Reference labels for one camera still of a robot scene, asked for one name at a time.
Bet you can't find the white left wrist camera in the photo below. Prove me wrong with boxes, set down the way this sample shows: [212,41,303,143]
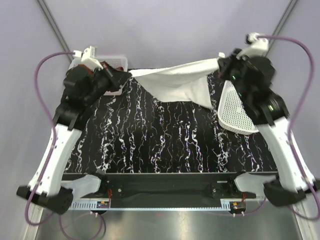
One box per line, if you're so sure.
[73,46,103,71]

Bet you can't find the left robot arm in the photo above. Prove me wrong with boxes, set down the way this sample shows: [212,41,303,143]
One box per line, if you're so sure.
[16,62,132,215]

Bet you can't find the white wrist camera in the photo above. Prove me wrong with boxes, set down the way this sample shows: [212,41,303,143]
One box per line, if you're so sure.
[73,46,103,71]
[236,32,269,60]

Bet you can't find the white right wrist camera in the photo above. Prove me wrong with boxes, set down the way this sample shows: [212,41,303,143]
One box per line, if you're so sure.
[236,32,269,60]

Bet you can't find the connector board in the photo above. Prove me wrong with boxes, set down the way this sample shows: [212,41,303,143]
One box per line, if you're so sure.
[231,202,246,210]
[96,200,110,209]

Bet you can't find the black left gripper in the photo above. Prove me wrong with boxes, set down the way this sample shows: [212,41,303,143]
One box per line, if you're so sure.
[83,61,133,106]

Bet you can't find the right connector board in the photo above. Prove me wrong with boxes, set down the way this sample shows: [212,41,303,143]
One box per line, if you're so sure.
[231,202,246,210]

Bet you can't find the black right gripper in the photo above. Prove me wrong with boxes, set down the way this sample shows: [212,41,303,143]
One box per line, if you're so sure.
[217,48,251,102]

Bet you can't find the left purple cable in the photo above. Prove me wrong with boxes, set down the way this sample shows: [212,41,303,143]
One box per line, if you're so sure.
[24,51,106,240]

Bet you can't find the white towel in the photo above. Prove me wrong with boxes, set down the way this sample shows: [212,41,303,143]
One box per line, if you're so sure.
[129,52,226,110]

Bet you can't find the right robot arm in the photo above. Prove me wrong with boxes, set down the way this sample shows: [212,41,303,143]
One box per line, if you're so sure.
[217,48,320,207]

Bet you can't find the left connector board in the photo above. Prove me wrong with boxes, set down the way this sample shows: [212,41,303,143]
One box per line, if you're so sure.
[96,200,110,209]

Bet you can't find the aluminium frame rail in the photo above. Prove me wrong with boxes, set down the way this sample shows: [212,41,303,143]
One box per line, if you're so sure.
[33,181,305,212]

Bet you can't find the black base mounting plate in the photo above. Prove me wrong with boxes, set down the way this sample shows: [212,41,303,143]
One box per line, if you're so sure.
[86,172,256,199]

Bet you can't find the white rectangular mesh basket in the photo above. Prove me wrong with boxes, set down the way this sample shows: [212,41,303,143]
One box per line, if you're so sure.
[69,55,132,97]

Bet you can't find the white oval laundry basket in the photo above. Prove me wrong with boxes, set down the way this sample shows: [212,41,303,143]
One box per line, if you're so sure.
[217,80,259,135]

